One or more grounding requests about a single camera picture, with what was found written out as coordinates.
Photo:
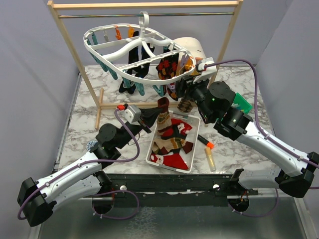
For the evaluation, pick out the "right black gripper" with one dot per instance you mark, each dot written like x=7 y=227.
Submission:
x=182 y=84

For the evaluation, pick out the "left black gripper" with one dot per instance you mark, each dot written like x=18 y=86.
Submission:
x=149 y=116

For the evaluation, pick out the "striped argyle sock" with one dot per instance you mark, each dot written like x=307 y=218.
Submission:
x=163 y=120

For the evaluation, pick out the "beige brown argyle sock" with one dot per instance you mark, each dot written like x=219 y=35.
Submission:
x=185 y=105

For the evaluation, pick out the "white oval clip hanger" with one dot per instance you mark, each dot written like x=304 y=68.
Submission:
x=138 y=53

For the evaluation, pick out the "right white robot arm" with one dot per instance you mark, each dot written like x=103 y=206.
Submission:
x=295 y=169

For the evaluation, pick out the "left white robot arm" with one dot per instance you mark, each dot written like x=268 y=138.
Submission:
x=38 y=199

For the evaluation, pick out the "black red yellow argyle sock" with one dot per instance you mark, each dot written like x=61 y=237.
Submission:
x=167 y=67

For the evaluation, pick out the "red santa sock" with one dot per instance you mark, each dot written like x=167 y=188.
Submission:
x=178 y=128
x=174 y=161

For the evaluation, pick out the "white perforated plastic basket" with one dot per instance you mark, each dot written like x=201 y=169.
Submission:
x=194 y=121

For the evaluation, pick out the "cream cylindrical toy drum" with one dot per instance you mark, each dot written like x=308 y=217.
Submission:
x=193 y=45

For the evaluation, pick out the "small blue white jar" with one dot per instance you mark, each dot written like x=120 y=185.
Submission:
x=91 y=145

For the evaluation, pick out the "black orange marker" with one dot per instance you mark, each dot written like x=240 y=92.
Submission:
x=206 y=142

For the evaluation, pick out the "green plastic bin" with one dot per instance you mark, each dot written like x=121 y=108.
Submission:
x=241 y=104

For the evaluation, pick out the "yellow translucent tube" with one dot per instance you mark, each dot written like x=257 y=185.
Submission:
x=210 y=159

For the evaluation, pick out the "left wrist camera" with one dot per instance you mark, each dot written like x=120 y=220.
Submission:
x=132 y=114

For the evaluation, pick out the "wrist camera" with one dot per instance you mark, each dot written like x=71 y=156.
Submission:
x=132 y=114
x=204 y=71

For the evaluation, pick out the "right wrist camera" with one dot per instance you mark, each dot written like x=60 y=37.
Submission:
x=204 y=71

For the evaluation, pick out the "black metal base rail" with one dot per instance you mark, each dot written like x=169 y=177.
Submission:
x=151 y=190

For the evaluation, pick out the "wooden clothes rack frame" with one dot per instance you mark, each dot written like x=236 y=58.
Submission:
x=110 y=51

